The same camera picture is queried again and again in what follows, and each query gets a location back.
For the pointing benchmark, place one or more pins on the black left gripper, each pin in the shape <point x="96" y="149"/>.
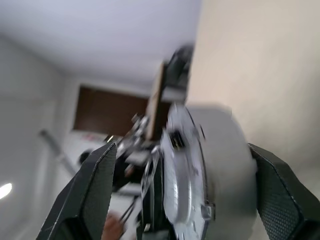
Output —
<point x="152" y="190"/>

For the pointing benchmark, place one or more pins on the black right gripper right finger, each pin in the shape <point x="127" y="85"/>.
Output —
<point x="287" y="205"/>

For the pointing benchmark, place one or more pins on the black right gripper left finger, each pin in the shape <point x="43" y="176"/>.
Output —
<point x="82" y="200"/>

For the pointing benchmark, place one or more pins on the grey pole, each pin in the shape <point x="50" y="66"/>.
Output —
<point x="56" y="150"/>

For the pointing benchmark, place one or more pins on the bright lamp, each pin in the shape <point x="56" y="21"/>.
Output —
<point x="5" y="190"/>

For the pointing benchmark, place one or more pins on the wooden board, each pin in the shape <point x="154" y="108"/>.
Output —
<point x="156" y="100"/>

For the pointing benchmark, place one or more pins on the black blurred object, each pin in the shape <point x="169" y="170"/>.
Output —
<point x="180" y="65"/>

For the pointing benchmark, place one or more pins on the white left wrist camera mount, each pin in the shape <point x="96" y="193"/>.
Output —
<point x="180" y="175"/>

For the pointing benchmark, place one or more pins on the dark brown wall panel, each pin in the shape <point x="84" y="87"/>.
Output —
<point x="107" y="112"/>

